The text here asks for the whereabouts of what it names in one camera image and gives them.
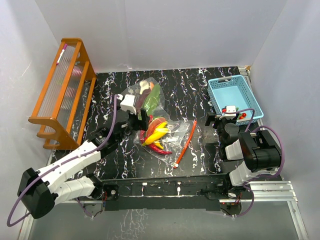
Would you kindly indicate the clear bag with green leaf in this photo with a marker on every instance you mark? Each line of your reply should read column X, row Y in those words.
column 148, row 95

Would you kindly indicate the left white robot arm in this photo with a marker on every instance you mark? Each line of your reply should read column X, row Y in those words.
column 41, row 190

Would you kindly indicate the clear zip bag red slider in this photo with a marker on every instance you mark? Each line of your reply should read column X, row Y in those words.
column 177, row 141

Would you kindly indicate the yellow fake banana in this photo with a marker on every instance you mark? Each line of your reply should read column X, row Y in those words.
column 151, row 140

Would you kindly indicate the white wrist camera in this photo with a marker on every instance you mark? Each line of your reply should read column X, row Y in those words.
column 128, row 104
column 229, row 112

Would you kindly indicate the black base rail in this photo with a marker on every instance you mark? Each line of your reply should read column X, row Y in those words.
column 171, row 193

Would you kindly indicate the light blue plastic basket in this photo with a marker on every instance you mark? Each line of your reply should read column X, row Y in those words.
column 234, row 91

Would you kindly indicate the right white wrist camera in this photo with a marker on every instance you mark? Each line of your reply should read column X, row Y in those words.
column 229, row 112

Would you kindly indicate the red fake chili pepper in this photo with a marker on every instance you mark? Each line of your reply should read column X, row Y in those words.
column 153, row 122

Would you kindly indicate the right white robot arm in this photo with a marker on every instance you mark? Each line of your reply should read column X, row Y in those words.
column 260, row 150

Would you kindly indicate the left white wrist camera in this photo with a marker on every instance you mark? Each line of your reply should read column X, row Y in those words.
column 128, row 104

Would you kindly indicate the pink white marker pen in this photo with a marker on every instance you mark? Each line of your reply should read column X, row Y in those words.
column 61, row 54

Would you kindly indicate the orange wooden rack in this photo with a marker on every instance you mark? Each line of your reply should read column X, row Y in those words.
column 63, row 105

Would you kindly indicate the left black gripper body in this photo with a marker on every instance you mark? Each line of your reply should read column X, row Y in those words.
column 133, row 122

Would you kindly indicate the fake cherry tomato vine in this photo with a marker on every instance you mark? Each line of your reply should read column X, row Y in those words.
column 241, row 114

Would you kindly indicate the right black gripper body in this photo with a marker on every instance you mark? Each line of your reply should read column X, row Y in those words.
column 219, row 124

